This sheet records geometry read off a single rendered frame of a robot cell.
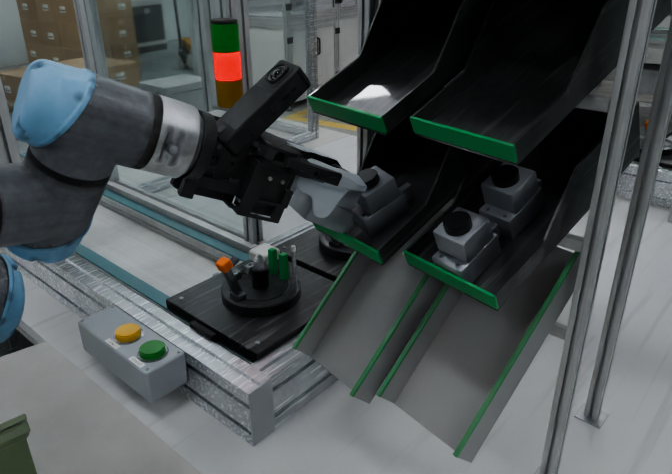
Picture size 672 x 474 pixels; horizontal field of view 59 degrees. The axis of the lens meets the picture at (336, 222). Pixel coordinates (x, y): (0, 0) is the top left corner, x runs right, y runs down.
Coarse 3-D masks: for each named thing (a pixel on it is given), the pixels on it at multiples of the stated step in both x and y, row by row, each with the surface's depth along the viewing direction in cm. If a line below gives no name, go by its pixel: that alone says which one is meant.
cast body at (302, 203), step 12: (300, 192) 70; (348, 192) 70; (360, 192) 71; (300, 204) 69; (348, 204) 70; (312, 216) 68; (336, 216) 70; (348, 216) 71; (336, 228) 71; (348, 228) 74
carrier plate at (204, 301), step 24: (240, 264) 116; (288, 264) 115; (192, 288) 108; (216, 288) 107; (312, 288) 107; (192, 312) 100; (216, 312) 100; (288, 312) 100; (312, 312) 100; (216, 336) 96; (240, 336) 94; (264, 336) 94; (288, 336) 95
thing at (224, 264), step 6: (222, 258) 96; (234, 258) 98; (216, 264) 96; (222, 264) 95; (228, 264) 96; (234, 264) 97; (222, 270) 96; (228, 270) 96; (228, 276) 97; (234, 276) 98; (228, 282) 99; (234, 282) 98; (234, 288) 99; (240, 288) 100
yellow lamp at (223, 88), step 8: (216, 80) 109; (240, 80) 110; (216, 88) 110; (224, 88) 109; (232, 88) 109; (240, 88) 110; (224, 96) 109; (232, 96) 109; (240, 96) 111; (224, 104) 110; (232, 104) 110
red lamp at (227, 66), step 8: (216, 56) 107; (224, 56) 106; (232, 56) 107; (240, 56) 109; (216, 64) 107; (224, 64) 107; (232, 64) 107; (240, 64) 109; (216, 72) 108; (224, 72) 107; (232, 72) 108; (240, 72) 109; (224, 80) 108; (232, 80) 108
